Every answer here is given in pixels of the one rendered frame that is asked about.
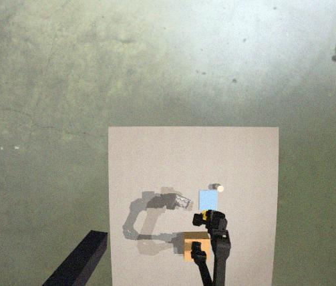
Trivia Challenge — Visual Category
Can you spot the light blue flat mat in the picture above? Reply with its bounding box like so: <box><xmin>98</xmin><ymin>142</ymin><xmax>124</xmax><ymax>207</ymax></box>
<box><xmin>199</xmin><ymin>190</ymin><xmax>217</xmax><ymax>210</ymax></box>

